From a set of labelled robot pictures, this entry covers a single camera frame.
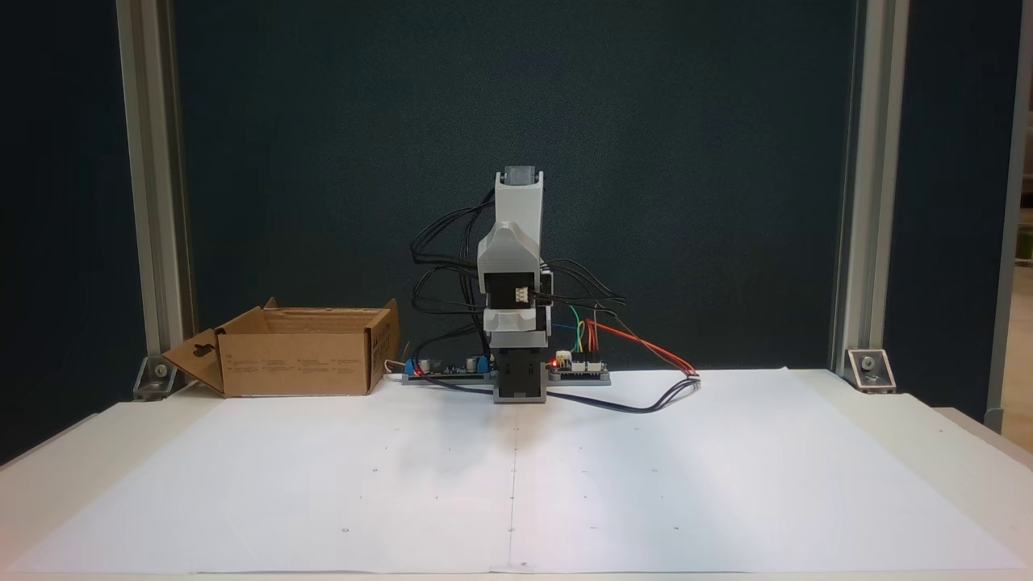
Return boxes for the blue circuit board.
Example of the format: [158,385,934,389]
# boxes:
[402,353,495,385]

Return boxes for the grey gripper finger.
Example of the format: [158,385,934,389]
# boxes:
[478,223,510,274]
[508,223,541,274]

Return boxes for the coloured jumper wires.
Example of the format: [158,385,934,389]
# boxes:
[565,303,604,360]

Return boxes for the cardboard box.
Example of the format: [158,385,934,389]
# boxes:
[161,299,402,398]

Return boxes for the metal corner bracket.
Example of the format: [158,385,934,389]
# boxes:
[845,349,897,395]
[133,355,180,401]

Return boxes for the grey upright beam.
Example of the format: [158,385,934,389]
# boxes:
[985,0,1033,434]

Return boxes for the circuit board with jumper wires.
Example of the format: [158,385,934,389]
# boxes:
[549,355,612,387]

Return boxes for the black servo cable loops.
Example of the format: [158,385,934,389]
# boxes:
[410,190,627,340]

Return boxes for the black cable with white connector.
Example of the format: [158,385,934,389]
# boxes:
[546,370,703,415]

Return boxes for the aluminium frame post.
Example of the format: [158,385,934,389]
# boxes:
[830,0,910,380]
[115,0,196,380]

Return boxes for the black power cable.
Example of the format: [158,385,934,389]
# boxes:
[410,337,497,397]

